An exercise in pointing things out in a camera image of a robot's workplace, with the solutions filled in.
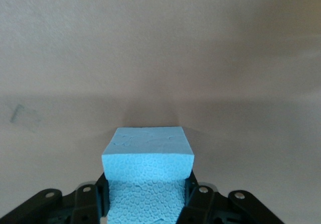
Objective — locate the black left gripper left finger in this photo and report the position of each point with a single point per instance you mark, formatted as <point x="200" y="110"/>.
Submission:
<point x="75" y="206"/>

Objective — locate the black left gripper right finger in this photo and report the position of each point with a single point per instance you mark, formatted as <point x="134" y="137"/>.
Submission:
<point x="213" y="206"/>

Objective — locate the blue foam cube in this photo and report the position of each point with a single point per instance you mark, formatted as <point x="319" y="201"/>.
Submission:
<point x="148" y="158"/>

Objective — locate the brown table cover sheet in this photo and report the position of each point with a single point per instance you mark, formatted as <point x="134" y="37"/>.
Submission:
<point x="160" y="45"/>

